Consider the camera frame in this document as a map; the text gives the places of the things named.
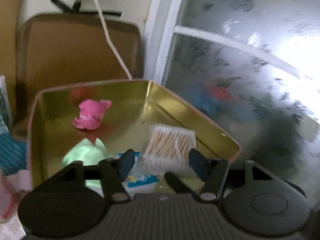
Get light green soft cloth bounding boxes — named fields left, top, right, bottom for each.
left=61, top=138, right=118, bottom=188

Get bag of cotton swabs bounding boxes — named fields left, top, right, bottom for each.
left=137, top=124, right=196, bottom=176

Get pink fluffy cloth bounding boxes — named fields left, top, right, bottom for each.
left=72, top=99, right=112, bottom=131

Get small blue packet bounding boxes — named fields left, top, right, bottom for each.
left=122, top=152, right=159, bottom=194

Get teal quilted mat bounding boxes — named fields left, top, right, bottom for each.
left=0, top=120, right=27, bottom=176

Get green white drink carton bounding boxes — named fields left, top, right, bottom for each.
left=0, top=75, right=12, bottom=134

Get frosted glass window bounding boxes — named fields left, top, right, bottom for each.
left=144, top=0, right=319, bottom=204

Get black tape strip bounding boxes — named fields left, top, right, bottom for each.
left=50, top=0, right=123, bottom=17

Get wooden board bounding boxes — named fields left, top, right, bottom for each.
left=1, top=0, right=22, bottom=101

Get white power cable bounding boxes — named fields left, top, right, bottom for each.
left=86, top=0, right=133, bottom=81

